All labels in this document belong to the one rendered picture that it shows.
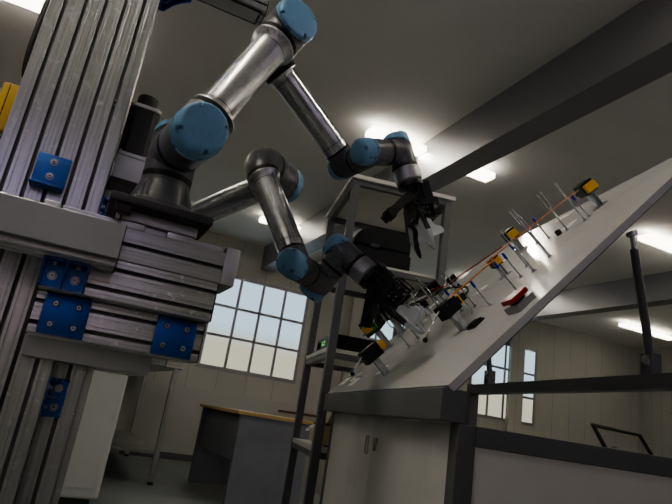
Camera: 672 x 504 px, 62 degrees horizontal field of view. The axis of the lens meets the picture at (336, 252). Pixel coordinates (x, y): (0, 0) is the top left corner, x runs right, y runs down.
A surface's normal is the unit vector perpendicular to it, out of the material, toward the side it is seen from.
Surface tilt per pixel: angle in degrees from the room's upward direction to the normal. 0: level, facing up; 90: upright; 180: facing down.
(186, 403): 90
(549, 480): 90
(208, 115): 97
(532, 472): 90
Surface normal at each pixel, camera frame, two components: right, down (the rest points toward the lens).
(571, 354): 0.43, -0.20
